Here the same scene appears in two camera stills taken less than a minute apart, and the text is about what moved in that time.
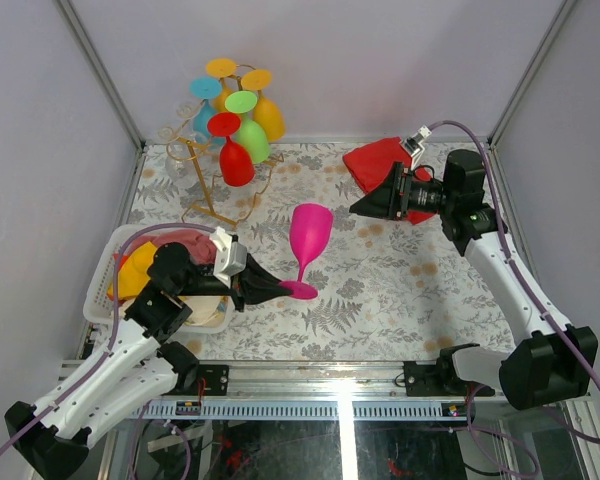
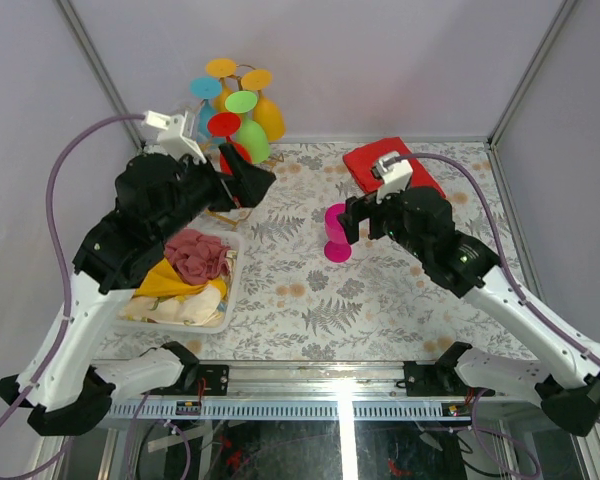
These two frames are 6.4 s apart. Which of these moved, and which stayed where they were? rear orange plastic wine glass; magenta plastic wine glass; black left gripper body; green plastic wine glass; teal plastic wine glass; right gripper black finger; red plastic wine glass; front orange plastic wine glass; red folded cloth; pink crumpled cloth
Moved: right gripper black finger; magenta plastic wine glass; black left gripper body
Stayed: pink crumpled cloth; teal plastic wine glass; red folded cloth; green plastic wine glass; rear orange plastic wine glass; front orange plastic wine glass; red plastic wine glass
